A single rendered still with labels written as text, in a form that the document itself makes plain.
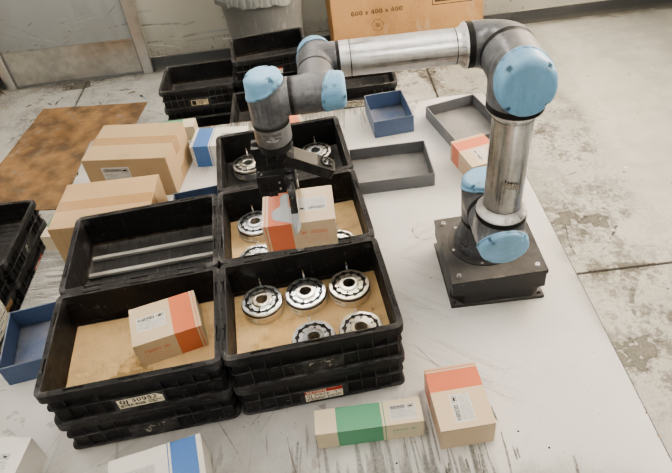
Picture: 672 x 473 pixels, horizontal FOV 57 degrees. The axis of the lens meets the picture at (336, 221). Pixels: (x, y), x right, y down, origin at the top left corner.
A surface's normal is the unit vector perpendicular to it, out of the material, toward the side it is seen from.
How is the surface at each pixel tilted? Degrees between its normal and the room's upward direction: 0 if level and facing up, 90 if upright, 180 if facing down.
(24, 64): 90
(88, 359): 0
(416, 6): 76
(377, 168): 0
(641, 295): 0
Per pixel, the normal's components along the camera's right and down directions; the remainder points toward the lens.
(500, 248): 0.07, 0.76
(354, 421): -0.10, -0.75
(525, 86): 0.06, 0.56
